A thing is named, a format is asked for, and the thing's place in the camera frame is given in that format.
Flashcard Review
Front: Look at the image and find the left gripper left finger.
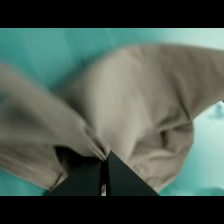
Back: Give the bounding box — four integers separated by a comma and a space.
46, 146, 103, 197

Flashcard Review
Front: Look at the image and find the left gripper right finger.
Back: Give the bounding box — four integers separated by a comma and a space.
105, 150, 160, 197

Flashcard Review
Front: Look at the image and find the beige shirt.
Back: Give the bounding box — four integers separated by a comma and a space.
0, 43, 224, 194

